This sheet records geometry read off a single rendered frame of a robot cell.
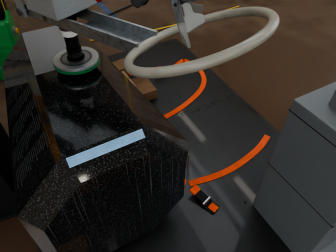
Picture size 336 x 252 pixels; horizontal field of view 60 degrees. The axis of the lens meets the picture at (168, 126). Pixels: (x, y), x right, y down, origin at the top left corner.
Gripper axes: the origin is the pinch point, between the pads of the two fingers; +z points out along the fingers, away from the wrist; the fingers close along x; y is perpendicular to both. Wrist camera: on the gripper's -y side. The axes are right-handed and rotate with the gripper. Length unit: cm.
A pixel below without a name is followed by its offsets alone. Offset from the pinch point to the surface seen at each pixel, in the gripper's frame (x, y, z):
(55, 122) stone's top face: 25, -62, 23
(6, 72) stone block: 80, -113, 9
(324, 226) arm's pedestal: 20, 33, 102
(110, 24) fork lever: 51, -34, -2
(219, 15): 42.1, 9.2, 6.2
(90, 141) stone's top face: 16, -47, 30
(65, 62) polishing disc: 57, -64, 9
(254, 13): 31.7, 20.0, 6.6
